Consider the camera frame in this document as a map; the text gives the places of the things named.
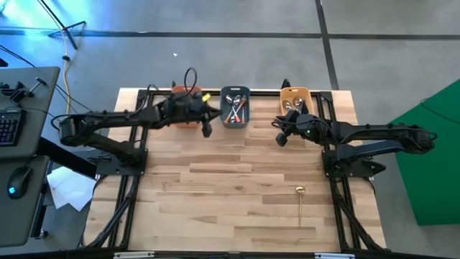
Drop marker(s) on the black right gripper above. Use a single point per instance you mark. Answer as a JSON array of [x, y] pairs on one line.
[[309, 129]]

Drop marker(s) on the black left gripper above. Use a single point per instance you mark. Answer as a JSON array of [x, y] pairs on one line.
[[183, 108]]

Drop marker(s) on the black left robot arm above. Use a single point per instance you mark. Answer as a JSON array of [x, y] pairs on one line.
[[108, 118]]

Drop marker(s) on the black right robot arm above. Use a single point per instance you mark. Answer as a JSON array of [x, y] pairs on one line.
[[377, 135]]

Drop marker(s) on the yellow plastic bin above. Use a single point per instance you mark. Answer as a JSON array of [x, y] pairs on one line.
[[287, 93]]

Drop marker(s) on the dark blue clamp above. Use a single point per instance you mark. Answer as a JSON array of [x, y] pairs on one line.
[[286, 83]]

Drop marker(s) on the teal blue plastic bin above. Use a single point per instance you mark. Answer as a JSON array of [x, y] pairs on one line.
[[235, 89]]

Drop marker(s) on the orange plastic bin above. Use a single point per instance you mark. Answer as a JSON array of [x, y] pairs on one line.
[[179, 88]]

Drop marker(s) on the green floor mat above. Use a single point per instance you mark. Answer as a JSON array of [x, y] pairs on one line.
[[431, 172]]

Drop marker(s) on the white paper sheet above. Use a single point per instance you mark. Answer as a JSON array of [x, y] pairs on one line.
[[70, 188]]

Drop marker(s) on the black tripod stand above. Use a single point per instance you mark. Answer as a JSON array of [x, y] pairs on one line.
[[66, 28]]

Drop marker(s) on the grey desk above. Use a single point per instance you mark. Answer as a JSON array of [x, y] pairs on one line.
[[28, 118]]

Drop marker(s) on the black desk clamp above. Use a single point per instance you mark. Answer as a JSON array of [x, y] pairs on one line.
[[21, 91]]

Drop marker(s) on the black keyboard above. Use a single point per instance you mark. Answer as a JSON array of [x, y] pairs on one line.
[[10, 127]]

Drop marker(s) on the black computer mouse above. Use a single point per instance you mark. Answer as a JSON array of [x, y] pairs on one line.
[[18, 181]]

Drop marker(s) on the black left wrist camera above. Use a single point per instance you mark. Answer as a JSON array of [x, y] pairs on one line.
[[207, 130]]

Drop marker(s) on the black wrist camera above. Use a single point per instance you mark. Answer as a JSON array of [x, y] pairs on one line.
[[207, 130], [281, 139]]

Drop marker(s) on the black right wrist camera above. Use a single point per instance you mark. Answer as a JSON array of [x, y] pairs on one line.
[[281, 139]]

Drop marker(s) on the silver metal bracket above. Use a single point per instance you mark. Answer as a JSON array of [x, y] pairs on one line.
[[334, 255], [133, 255]]

